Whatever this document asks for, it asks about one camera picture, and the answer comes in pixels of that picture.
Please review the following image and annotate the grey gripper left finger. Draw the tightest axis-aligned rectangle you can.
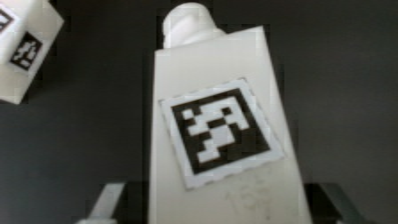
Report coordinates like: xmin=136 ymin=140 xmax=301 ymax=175
xmin=74 ymin=182 xmax=147 ymax=224

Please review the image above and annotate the white stool leg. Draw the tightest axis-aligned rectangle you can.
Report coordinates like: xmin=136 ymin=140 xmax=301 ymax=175
xmin=149 ymin=2 xmax=312 ymax=224
xmin=0 ymin=0 xmax=63 ymax=104

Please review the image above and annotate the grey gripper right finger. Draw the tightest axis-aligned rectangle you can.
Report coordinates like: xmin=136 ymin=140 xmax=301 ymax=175
xmin=303 ymin=183 xmax=371 ymax=224

